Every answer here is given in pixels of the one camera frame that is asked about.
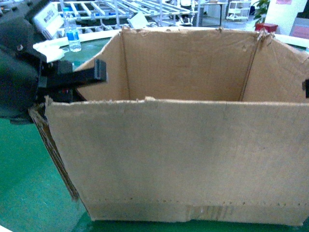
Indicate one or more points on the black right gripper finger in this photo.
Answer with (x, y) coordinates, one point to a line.
(305, 87)

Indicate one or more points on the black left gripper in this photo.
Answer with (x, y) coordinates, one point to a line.
(26, 76)

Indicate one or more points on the large cardboard box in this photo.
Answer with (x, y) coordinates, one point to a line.
(190, 125)

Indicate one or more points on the white foam sheet stack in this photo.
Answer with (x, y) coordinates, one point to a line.
(52, 49)

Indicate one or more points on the clear plastic water bottle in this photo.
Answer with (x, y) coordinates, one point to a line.
(71, 31)

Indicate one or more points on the metal roller rack background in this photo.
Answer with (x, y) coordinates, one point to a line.
(103, 15)

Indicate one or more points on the red plant pot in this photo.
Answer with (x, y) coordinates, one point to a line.
(267, 26)

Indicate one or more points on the green potted plant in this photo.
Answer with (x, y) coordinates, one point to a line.
(261, 9)

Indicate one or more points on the white paper sheet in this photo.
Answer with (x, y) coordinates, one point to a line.
(138, 21)

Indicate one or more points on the white cart background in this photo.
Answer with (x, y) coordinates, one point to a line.
(238, 10)

